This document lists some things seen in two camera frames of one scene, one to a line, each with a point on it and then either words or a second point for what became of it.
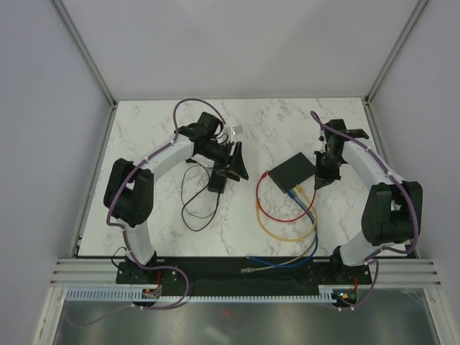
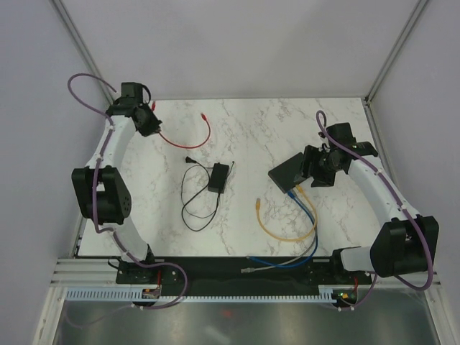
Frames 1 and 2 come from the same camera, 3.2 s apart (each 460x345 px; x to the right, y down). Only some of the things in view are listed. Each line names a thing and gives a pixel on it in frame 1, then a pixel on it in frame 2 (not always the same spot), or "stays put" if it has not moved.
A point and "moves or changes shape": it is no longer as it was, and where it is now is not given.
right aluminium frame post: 369,95 stays put
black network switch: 292,172 stays put
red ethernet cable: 264,175 moves or changes shape
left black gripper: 237,168 -> 154,127
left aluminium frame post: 77,39 stays put
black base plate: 246,276 stays put
